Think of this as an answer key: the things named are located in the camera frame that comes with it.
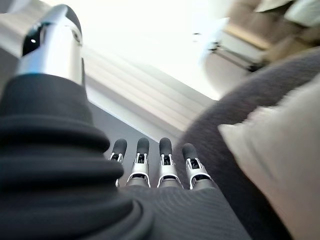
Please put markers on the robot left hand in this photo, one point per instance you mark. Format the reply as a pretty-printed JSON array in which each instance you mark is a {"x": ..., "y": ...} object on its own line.
[{"x": 50, "y": 175}]

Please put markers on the white fringed cushion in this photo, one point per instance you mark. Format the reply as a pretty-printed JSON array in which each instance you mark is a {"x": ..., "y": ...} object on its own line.
[{"x": 282, "y": 150}]

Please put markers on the white pleated curtain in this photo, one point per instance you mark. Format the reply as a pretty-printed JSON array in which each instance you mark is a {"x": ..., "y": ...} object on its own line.
[{"x": 150, "y": 95}]

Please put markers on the grey upholstered armchair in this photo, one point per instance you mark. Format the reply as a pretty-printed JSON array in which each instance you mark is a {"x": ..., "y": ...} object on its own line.
[{"x": 250, "y": 95}]

